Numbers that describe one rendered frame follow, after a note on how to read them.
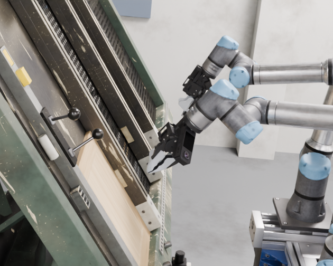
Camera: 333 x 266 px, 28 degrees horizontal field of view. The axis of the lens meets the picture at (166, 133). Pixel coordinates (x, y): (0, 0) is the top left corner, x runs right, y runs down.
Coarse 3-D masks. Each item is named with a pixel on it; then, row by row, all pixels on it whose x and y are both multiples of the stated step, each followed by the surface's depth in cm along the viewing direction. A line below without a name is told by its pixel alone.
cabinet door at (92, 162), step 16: (96, 144) 245; (80, 160) 221; (96, 160) 237; (96, 176) 230; (112, 176) 246; (96, 192) 223; (112, 192) 239; (112, 208) 231; (128, 208) 249; (128, 224) 241; (144, 224) 258; (128, 240) 233; (144, 240) 249; (144, 256) 241
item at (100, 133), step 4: (96, 128) 208; (92, 132) 207; (96, 132) 206; (100, 132) 206; (92, 136) 207; (96, 136) 206; (100, 136) 207; (88, 140) 206; (80, 144) 206; (84, 144) 206; (68, 148) 205; (76, 148) 205; (72, 152) 204; (72, 156) 204
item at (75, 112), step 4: (72, 108) 193; (76, 108) 194; (68, 112) 193; (72, 112) 192; (76, 112) 193; (60, 116) 197; (64, 116) 196; (68, 116) 193; (72, 116) 193; (76, 116) 193; (52, 120) 200; (52, 124) 200
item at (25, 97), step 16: (0, 48) 192; (0, 64) 192; (16, 80) 193; (16, 96) 195; (32, 96) 198; (32, 112) 197; (48, 128) 199; (64, 160) 203; (64, 176) 205; (80, 176) 207; (96, 208) 209; (96, 224) 212; (112, 224) 216; (112, 240) 214; (128, 256) 217
